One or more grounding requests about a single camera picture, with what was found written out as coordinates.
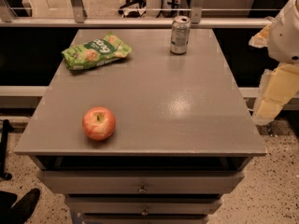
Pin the grey metal railing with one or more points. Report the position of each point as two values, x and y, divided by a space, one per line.
158 13

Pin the black stand pole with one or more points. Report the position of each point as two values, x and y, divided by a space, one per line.
6 129

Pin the grey drawer cabinet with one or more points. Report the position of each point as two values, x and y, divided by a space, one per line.
182 130

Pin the metal drawer knob lower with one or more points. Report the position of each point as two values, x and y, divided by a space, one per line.
144 212

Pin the black office chair base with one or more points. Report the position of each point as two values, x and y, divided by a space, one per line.
133 8

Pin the red apple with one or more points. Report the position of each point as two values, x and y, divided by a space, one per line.
99 123

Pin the metal drawer knob upper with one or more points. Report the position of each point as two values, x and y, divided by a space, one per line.
142 189

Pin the silver green 7up can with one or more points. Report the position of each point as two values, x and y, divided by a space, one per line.
181 26

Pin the metal drawer knob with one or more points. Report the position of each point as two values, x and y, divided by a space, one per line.
144 212
142 189

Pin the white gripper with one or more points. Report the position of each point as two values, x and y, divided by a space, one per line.
285 38

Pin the green chip bag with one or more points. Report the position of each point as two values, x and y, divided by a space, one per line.
96 53

